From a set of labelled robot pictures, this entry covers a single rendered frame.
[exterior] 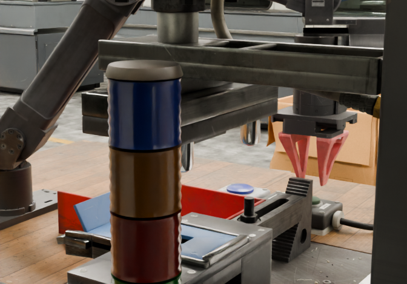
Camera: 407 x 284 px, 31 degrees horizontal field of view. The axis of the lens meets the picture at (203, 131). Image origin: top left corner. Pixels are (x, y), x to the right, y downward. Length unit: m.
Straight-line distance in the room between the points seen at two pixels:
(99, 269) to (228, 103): 0.19
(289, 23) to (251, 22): 0.34
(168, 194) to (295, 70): 0.22
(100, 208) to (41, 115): 0.28
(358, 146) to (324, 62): 2.40
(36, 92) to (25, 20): 6.63
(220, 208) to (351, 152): 2.01
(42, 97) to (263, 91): 0.40
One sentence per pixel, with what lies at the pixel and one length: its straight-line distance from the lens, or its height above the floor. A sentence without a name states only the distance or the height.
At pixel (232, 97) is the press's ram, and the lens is 0.66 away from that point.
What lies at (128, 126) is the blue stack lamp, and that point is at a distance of 0.36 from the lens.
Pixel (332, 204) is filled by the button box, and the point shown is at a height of 0.93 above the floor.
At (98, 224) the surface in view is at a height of 0.99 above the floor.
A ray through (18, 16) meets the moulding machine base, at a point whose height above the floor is 0.83.
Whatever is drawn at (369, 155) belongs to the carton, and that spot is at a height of 0.56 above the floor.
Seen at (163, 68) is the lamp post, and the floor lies 1.20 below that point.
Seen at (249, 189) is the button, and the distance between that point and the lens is 1.07.
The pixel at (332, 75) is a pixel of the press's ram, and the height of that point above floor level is 1.17.
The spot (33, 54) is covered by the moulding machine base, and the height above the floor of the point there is 0.46.
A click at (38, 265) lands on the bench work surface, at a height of 0.90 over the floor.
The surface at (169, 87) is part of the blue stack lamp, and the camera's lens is 0.36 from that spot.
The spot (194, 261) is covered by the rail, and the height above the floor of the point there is 0.99.
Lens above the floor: 1.24
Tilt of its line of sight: 12 degrees down
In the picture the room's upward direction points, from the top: straight up
